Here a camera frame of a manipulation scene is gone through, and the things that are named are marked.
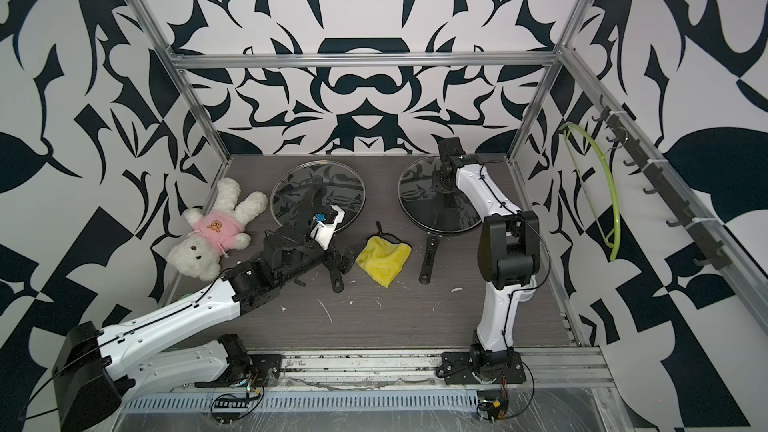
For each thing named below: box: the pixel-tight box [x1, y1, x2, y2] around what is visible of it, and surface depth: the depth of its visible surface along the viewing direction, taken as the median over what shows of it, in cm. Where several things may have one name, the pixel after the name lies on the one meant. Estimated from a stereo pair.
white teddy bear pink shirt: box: [166, 177, 268, 281], surface depth 93 cm
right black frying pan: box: [398, 156, 481, 285], surface depth 101 cm
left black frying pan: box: [271, 163, 366, 293], surface depth 89 cm
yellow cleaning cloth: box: [356, 236, 412, 289], surface depth 90 cm
